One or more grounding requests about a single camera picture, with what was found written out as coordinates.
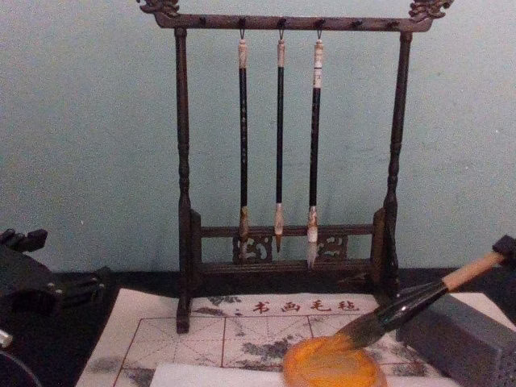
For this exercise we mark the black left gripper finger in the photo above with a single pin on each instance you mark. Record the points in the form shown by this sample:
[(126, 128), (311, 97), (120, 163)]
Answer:
[(82, 288), (24, 241)]

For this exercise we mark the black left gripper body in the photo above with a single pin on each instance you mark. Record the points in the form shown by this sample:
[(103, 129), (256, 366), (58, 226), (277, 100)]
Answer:
[(24, 278)]

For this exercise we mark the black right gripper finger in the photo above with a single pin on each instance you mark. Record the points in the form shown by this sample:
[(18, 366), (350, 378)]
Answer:
[(507, 246)]

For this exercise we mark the black table cloth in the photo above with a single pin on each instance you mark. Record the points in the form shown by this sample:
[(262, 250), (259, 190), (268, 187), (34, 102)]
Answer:
[(64, 346)]

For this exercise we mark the black round dish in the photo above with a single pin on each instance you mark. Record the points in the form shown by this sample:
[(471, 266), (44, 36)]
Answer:
[(16, 373)]

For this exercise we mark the white felt mat red grid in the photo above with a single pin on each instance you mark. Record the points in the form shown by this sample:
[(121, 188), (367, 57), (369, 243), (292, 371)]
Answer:
[(169, 334)]

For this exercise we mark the grey stone block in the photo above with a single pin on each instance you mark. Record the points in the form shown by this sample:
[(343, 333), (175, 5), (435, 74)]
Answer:
[(463, 334)]

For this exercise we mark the white paper sheet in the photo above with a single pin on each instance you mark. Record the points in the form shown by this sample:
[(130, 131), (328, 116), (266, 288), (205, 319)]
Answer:
[(217, 377)]

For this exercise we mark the dark carved wooden brush rack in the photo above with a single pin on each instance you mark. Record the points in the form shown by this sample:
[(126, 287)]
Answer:
[(183, 161)]

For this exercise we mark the orange round dish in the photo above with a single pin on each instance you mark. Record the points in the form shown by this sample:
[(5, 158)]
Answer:
[(330, 364)]

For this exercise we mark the hanging brush with brown tip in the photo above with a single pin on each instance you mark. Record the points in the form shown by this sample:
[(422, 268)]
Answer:
[(243, 141)]

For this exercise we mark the hanging brush with white tip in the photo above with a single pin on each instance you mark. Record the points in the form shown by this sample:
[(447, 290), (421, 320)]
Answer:
[(315, 141)]

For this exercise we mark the thin hanging calligraphy brush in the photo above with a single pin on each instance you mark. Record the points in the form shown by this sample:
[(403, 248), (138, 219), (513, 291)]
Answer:
[(280, 141)]

